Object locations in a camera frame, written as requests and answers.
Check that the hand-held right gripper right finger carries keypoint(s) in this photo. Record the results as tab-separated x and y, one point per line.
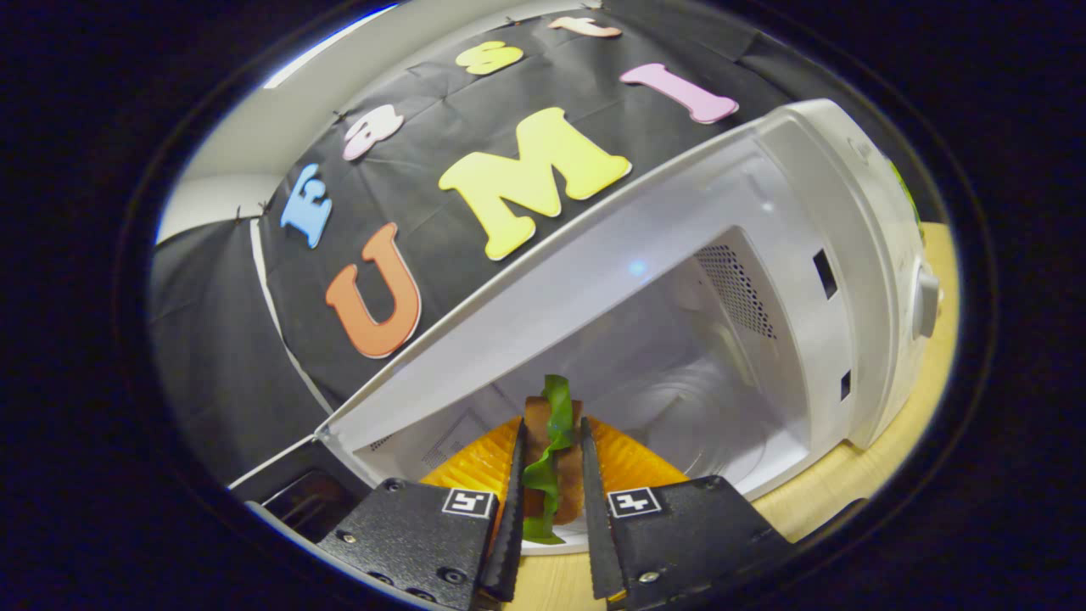
679	535

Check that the bread and lettuce sandwich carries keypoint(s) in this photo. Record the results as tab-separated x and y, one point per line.
553	458

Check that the white microwave oven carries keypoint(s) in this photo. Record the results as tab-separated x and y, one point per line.
764	339

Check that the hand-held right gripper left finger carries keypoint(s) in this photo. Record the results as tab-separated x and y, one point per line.
424	543

